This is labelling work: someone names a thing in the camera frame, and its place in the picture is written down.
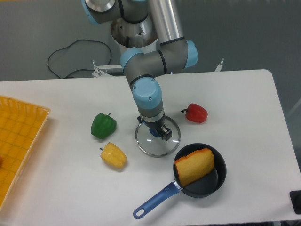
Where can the green bell pepper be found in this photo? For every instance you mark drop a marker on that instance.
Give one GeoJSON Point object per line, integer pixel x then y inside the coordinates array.
{"type": "Point", "coordinates": [103, 126]}

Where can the black device at table edge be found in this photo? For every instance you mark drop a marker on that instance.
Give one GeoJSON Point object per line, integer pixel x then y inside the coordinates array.
{"type": "Point", "coordinates": [296, 201]}

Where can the yellow bell pepper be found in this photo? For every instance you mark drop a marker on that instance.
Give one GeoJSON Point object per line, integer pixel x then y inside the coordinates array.
{"type": "Point", "coordinates": [113, 155]}

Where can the glass pot lid blue knob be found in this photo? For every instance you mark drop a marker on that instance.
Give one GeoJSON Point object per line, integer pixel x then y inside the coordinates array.
{"type": "Point", "coordinates": [152, 144]}

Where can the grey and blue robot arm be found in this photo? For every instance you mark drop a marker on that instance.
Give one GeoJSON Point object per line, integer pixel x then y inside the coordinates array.
{"type": "Point", "coordinates": [174, 47]}

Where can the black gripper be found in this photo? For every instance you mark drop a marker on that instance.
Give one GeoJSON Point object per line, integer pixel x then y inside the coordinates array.
{"type": "Point", "coordinates": [164, 132]}

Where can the red bell pepper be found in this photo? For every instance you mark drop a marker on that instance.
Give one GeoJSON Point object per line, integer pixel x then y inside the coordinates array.
{"type": "Point", "coordinates": [195, 113]}

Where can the dark saucepan with blue handle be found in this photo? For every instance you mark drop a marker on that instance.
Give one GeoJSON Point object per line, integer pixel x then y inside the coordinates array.
{"type": "Point", "coordinates": [198, 189]}

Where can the yellow woven basket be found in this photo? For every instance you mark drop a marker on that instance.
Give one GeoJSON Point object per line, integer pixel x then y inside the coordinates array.
{"type": "Point", "coordinates": [20, 125]}

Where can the orange bread slice toy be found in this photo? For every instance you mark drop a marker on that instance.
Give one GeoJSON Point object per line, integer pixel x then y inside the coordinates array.
{"type": "Point", "coordinates": [194, 166]}

